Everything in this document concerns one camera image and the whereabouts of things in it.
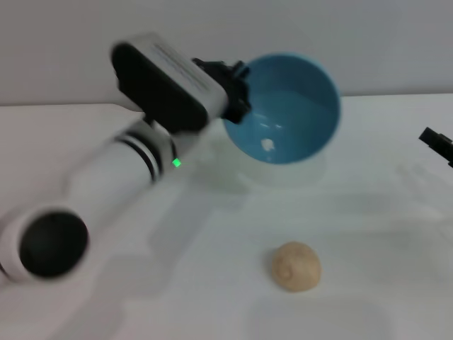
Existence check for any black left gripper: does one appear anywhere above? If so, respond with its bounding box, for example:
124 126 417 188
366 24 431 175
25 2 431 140
193 59 253 125

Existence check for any blue ceramic bowl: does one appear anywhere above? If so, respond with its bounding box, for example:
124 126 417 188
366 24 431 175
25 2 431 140
221 52 342 166

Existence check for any round beige egg yolk pastry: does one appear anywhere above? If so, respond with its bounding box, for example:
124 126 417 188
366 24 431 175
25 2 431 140
271 241 323 293

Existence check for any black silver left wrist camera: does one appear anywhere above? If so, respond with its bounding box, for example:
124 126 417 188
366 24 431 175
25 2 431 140
109 32 229 136

